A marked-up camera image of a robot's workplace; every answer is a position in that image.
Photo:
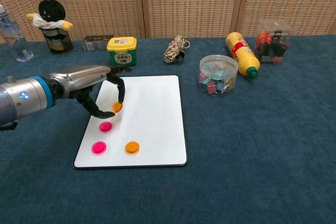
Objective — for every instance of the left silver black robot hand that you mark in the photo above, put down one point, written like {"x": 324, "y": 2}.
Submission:
{"x": 78, "y": 79}

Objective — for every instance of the orange round magnet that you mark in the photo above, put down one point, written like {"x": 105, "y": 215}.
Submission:
{"x": 117, "y": 107}
{"x": 132, "y": 147}

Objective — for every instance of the pink round magnet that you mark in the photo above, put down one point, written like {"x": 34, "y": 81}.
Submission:
{"x": 106, "y": 127}
{"x": 99, "y": 148}

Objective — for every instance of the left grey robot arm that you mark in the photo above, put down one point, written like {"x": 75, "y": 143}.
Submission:
{"x": 23, "y": 100}

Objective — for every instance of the white rectangular board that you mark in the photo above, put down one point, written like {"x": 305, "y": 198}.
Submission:
{"x": 152, "y": 119}

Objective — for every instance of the black cardboard box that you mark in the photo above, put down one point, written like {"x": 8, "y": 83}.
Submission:
{"x": 94, "y": 43}

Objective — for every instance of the black mesh pen holder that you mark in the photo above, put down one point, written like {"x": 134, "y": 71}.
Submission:
{"x": 59, "y": 43}

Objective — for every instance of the green tub with yellow lid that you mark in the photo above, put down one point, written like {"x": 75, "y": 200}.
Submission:
{"x": 122, "y": 53}

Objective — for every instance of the clear plastic water bottle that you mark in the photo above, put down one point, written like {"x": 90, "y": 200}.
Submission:
{"x": 15, "y": 43}

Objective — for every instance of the black yellow plush toy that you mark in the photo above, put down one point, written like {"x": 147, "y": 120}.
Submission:
{"x": 51, "y": 11}

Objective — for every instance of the woven folding screen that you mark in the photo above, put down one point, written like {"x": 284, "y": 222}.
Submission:
{"x": 189, "y": 3}

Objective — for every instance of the clear jar of binder clips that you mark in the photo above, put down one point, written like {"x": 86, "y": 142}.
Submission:
{"x": 218, "y": 77}

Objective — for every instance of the yellow bottle with green cap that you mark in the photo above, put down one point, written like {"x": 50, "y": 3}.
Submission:
{"x": 241, "y": 53}

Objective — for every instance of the blue table cloth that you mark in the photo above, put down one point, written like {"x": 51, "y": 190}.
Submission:
{"x": 236, "y": 142}

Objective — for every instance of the clear box of binder clips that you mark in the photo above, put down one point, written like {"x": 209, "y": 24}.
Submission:
{"x": 273, "y": 43}

